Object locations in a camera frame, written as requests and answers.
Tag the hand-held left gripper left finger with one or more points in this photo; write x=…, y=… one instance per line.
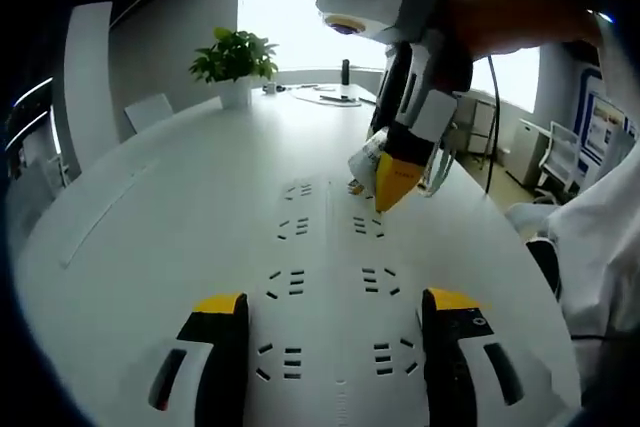
x=180, y=377

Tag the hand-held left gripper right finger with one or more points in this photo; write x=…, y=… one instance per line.
x=490, y=377

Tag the blue wall poster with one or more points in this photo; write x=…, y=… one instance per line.
x=602, y=117

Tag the white low cabinet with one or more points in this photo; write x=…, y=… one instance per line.
x=527, y=149

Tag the grey drawer cabinet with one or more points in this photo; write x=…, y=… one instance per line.
x=481, y=124

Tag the small white cup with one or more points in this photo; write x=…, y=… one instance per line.
x=270, y=88

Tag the green potted plant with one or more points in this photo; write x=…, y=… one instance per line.
x=235, y=59

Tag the white papers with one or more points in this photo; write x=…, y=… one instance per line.
x=330, y=96

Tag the white chair back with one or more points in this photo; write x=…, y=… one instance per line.
x=149, y=112

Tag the person's right hand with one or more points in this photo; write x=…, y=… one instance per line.
x=465, y=27

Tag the white mesh office chair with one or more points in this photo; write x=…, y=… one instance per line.
x=560, y=157

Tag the white desk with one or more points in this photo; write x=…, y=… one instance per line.
x=150, y=227

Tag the white charger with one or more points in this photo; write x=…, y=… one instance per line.
x=365, y=162

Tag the white power strip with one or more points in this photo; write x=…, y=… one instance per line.
x=330, y=307

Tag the black bottle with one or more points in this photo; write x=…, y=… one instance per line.
x=346, y=72

